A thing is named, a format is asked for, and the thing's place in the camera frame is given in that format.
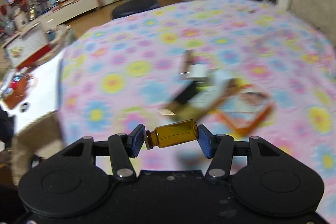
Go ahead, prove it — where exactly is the black round stool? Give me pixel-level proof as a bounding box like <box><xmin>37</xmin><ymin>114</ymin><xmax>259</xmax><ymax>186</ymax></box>
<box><xmin>112</xmin><ymin>0</ymin><xmax>160</xmax><ymax>19</ymax></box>

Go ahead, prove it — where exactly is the floral pink fleece blanket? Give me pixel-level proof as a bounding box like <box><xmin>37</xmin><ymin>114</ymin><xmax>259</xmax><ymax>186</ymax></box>
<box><xmin>59</xmin><ymin>0</ymin><xmax>335</xmax><ymax>223</ymax></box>

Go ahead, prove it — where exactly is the orange tin with portrait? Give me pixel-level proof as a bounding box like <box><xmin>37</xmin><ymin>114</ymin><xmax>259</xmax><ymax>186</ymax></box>
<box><xmin>215</xmin><ymin>84</ymin><xmax>274</xmax><ymax>136</ymax></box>

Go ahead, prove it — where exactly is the small white charger cube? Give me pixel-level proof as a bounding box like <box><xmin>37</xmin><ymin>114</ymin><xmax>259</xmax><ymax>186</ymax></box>
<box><xmin>187</xmin><ymin>64</ymin><xmax>208</xmax><ymax>81</ymax></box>

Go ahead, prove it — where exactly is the white gold Cielo box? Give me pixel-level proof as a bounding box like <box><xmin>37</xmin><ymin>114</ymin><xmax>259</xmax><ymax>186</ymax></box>
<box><xmin>174</xmin><ymin>78</ymin><xmax>239</xmax><ymax>121</ymax></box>

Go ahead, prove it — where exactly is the woven fabric-lined basket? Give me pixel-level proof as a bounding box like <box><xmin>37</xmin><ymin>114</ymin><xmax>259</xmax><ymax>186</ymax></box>
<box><xmin>11</xmin><ymin>111</ymin><xmax>66</xmax><ymax>186</ymax></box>

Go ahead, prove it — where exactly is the red desk calendar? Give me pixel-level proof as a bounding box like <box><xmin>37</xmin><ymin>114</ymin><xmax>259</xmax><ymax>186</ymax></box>
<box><xmin>2</xmin><ymin>23</ymin><xmax>52</xmax><ymax>71</ymax></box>

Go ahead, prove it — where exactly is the black gold lipstick box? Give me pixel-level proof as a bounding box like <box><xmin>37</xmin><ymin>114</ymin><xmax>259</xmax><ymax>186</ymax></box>
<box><xmin>166</xmin><ymin>81</ymin><xmax>206</xmax><ymax>115</ymax></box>

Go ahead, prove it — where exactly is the amber glass vial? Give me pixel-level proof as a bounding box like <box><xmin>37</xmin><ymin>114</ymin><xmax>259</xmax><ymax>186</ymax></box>
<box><xmin>144</xmin><ymin>120</ymin><xmax>199</xmax><ymax>149</ymax></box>

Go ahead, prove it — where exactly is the white TV cabinet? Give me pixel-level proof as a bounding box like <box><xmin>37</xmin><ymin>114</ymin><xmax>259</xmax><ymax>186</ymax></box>
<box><xmin>31</xmin><ymin>0</ymin><xmax>100</xmax><ymax>30</ymax></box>

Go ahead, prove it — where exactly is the rose gold lipstick tube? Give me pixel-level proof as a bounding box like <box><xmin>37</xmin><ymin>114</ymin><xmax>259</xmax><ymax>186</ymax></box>
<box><xmin>180</xmin><ymin>50</ymin><xmax>194</xmax><ymax>74</ymax></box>

